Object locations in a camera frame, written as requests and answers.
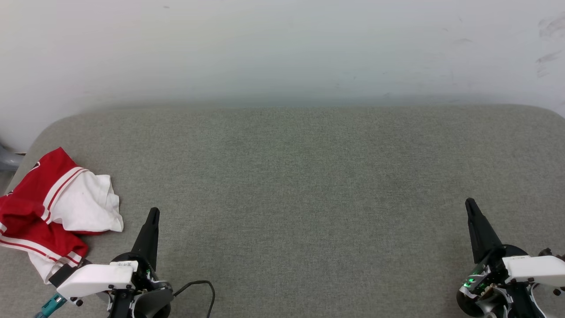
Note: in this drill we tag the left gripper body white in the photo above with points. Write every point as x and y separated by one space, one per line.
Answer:
97 278

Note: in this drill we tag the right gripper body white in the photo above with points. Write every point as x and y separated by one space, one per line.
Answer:
534 269

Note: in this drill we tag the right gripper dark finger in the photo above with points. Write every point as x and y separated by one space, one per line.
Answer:
483 238

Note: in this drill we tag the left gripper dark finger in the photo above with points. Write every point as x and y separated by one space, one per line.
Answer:
148 243

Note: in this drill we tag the red white basketball jersey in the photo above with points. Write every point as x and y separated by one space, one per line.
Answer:
26 212

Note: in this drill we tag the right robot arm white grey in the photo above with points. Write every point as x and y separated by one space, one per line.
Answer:
494 309

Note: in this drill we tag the grey fabric sofa cushion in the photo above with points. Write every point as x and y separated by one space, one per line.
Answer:
309 198

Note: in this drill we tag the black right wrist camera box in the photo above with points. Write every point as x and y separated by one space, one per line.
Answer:
554 254

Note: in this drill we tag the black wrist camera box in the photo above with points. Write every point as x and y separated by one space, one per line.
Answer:
62 274
554 254

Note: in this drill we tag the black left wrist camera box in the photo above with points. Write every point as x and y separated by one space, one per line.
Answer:
62 274

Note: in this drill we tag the grey metal pipe frame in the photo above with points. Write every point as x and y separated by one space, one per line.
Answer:
6 161

